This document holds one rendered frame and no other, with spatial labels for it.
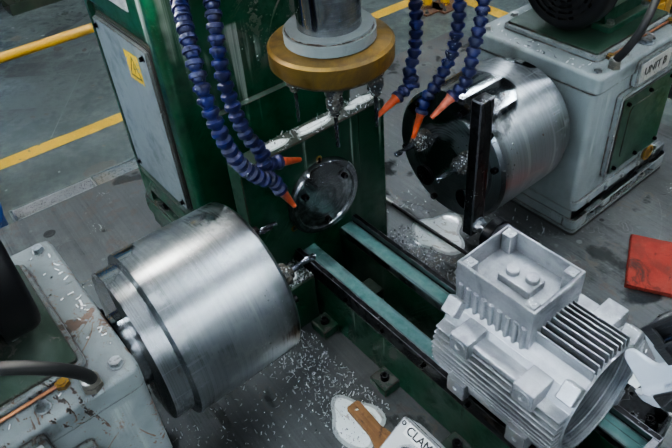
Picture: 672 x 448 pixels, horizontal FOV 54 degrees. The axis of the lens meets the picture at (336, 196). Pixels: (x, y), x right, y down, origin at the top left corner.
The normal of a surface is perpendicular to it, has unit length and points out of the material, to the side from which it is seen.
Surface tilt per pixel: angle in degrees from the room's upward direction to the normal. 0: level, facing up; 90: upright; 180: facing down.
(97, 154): 0
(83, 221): 0
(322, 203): 90
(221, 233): 9
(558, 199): 90
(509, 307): 90
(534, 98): 40
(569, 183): 90
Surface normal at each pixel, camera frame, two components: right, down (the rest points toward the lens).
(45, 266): -0.07, -0.77
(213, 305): 0.41, -0.19
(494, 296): -0.77, 0.44
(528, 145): 0.55, 0.10
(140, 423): 0.63, 0.45
